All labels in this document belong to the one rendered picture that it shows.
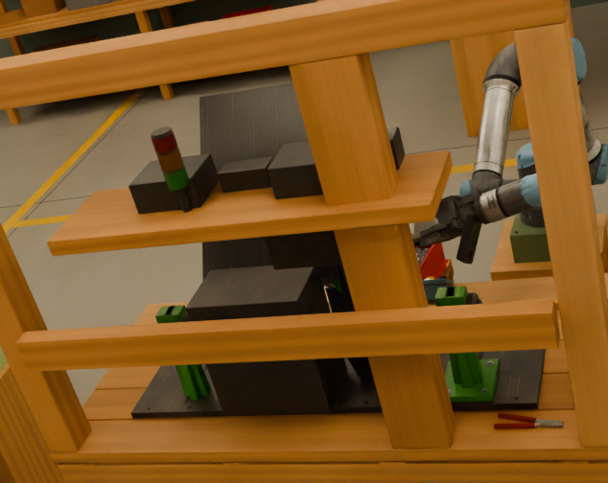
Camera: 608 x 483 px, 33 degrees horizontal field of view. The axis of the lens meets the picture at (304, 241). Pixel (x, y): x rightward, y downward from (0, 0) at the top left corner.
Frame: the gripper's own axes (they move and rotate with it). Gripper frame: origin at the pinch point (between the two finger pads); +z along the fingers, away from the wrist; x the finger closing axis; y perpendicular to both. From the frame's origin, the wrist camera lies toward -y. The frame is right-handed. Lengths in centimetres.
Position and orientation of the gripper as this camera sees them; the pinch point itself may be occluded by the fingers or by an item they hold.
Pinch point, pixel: (414, 243)
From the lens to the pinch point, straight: 253.6
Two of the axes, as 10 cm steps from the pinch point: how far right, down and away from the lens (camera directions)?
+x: -5.4, -2.2, -8.1
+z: -8.2, 3.2, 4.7
